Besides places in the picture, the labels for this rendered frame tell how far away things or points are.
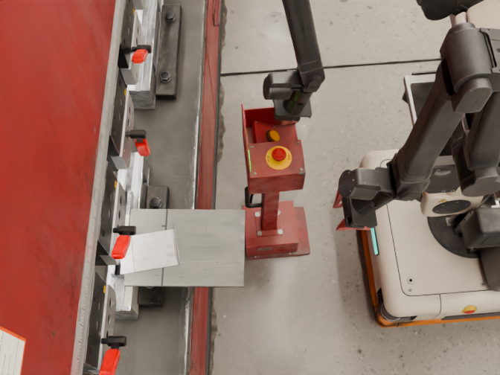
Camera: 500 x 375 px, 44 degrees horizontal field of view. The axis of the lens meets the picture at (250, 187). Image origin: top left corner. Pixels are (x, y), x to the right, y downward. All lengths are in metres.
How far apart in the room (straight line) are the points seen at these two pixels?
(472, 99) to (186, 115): 0.94
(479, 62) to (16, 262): 0.64
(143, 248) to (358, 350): 1.18
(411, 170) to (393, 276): 1.03
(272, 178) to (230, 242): 0.37
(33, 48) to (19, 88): 0.07
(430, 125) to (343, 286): 1.46
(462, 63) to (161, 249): 0.79
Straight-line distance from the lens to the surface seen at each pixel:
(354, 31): 2.97
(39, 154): 0.81
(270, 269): 2.43
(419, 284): 2.20
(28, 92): 0.78
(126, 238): 1.13
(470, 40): 0.94
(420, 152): 1.13
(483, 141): 1.15
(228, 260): 1.40
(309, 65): 1.51
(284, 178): 1.74
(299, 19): 1.41
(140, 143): 1.29
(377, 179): 1.26
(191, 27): 1.86
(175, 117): 1.70
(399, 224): 2.25
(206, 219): 1.43
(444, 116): 1.03
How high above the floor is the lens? 2.34
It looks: 67 degrees down
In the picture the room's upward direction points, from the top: 1 degrees counter-clockwise
